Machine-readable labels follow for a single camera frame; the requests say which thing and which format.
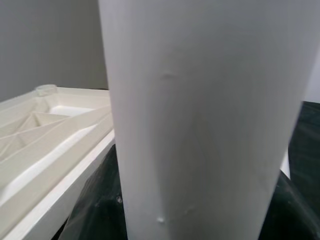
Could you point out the white plastic table leg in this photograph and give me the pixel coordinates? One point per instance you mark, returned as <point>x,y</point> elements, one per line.
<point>200,112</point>

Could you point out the white plastic table top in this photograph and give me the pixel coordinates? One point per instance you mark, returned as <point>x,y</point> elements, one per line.
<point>50,155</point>

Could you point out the black cloth table cover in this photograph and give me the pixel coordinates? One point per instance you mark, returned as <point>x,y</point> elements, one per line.
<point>311,130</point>

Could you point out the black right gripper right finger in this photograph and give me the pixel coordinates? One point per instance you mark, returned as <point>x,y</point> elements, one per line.
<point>295,217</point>

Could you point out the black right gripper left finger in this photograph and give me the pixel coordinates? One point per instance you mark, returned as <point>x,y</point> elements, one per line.
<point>105,200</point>

